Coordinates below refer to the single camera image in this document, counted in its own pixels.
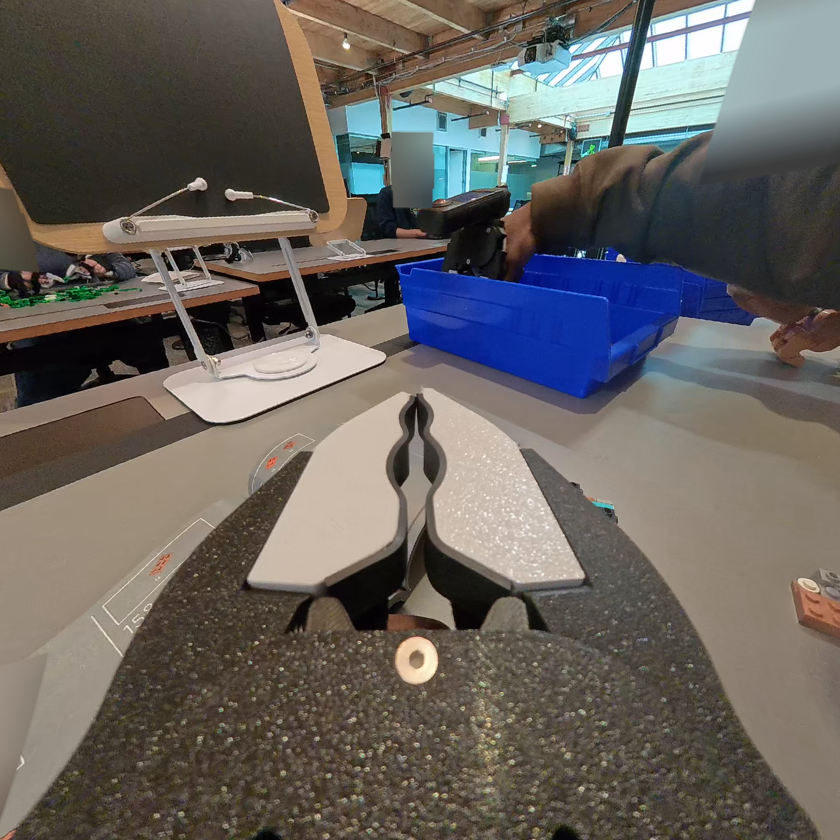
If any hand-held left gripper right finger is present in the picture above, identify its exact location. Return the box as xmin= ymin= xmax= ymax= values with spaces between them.
xmin=417 ymin=387 xmax=587 ymax=595

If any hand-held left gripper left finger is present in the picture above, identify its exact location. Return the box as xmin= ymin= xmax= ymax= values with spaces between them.
xmin=247 ymin=392 xmax=419 ymax=595

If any blue plastic bin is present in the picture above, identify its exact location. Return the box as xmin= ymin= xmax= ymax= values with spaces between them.
xmin=604 ymin=248 xmax=757 ymax=327
xmin=395 ymin=255 xmax=683 ymax=399

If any colourful toy brick model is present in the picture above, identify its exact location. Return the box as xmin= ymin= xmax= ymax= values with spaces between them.
xmin=791 ymin=567 xmax=840 ymax=639

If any person's right forearm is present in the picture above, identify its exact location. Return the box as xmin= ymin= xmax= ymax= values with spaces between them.
xmin=529 ymin=130 xmax=840 ymax=309

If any wooden-edged background desk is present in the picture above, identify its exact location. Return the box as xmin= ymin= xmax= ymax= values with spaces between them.
xmin=203 ymin=238 xmax=454 ymax=283
xmin=0 ymin=279 xmax=261 ymax=345

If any grey desk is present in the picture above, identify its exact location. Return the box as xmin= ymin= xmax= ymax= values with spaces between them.
xmin=0 ymin=305 xmax=840 ymax=840

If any person's right hand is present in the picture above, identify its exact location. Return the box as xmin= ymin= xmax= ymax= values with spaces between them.
xmin=501 ymin=202 xmax=538 ymax=284

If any small teal black brick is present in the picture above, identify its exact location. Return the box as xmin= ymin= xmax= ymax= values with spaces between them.
xmin=570 ymin=481 xmax=619 ymax=526

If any white metal stand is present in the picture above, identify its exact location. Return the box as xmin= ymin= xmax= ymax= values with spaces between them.
xmin=101 ymin=177 xmax=388 ymax=424

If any grey printed sheet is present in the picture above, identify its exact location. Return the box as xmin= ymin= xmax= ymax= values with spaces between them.
xmin=88 ymin=432 xmax=319 ymax=657

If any ceiling projector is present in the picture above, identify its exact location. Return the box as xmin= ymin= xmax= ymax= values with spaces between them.
xmin=516 ymin=18 xmax=573 ymax=74

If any black floor lamp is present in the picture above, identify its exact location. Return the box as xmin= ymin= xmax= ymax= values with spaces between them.
xmin=607 ymin=0 xmax=657 ymax=149

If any pile of green bricks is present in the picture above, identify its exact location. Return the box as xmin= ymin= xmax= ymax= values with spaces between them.
xmin=0 ymin=283 xmax=142 ymax=309

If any brown toy figurine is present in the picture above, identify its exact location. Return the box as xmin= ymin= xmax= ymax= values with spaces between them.
xmin=730 ymin=287 xmax=840 ymax=368

